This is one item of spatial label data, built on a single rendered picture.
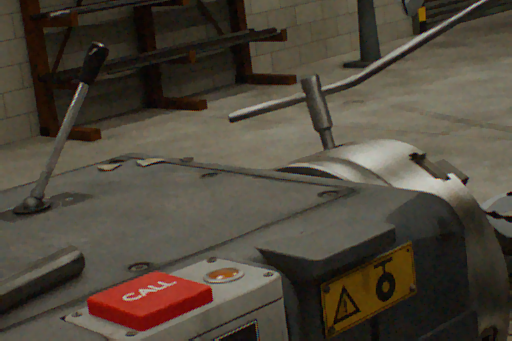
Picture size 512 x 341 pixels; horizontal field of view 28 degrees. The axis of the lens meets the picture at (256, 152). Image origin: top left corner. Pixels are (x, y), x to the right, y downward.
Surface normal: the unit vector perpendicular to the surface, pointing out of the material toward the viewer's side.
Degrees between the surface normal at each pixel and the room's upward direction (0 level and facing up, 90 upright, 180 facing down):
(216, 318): 90
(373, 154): 13
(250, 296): 90
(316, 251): 0
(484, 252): 69
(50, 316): 0
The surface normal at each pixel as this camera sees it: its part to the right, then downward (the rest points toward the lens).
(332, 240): -0.12, -0.97
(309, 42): 0.70, 0.07
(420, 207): 0.60, -0.42
